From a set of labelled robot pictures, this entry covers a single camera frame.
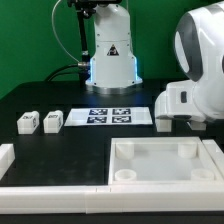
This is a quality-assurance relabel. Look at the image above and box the white sheet with markers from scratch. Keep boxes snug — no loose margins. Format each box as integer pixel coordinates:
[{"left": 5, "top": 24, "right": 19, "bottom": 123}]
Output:
[{"left": 65, "top": 107, "right": 153, "bottom": 126}]

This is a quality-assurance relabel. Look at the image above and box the white right rail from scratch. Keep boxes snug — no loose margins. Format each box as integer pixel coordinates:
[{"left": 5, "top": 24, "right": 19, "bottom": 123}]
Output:
[{"left": 203, "top": 140, "right": 224, "bottom": 177}]

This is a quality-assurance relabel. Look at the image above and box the grey cable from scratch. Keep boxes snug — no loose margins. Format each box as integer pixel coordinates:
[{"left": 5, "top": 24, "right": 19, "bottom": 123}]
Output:
[{"left": 51, "top": 0, "right": 83, "bottom": 64}]

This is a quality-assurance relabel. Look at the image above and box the white front rail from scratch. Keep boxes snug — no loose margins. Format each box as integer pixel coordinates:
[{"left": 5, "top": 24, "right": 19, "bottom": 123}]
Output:
[{"left": 0, "top": 183, "right": 224, "bottom": 214}]

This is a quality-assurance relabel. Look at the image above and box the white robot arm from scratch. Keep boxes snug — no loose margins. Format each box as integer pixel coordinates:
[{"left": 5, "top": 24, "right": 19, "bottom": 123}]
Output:
[{"left": 86, "top": 1, "right": 224, "bottom": 132}]

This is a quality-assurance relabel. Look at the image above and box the black cable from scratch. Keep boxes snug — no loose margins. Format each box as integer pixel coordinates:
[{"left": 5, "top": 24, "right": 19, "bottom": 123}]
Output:
[{"left": 45, "top": 64, "right": 91, "bottom": 83}]

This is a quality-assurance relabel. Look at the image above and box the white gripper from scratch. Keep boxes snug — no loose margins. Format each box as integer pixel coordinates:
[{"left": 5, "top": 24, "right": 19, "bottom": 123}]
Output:
[{"left": 154, "top": 80, "right": 205, "bottom": 122}]

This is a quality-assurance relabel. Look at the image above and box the white rail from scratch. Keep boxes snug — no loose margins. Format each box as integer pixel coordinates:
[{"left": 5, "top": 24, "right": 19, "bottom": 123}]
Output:
[
  {"left": 0, "top": 183, "right": 224, "bottom": 214},
  {"left": 203, "top": 140, "right": 224, "bottom": 177},
  {"left": 0, "top": 144, "right": 15, "bottom": 180}
]

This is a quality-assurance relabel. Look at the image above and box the white square tabletop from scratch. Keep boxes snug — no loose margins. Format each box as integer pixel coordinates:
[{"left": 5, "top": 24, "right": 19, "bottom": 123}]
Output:
[{"left": 108, "top": 137, "right": 224, "bottom": 185}]

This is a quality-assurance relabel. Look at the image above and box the white left rail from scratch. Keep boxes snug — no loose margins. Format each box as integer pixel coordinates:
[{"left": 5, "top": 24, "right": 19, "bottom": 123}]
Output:
[{"left": 0, "top": 144, "right": 15, "bottom": 180}]

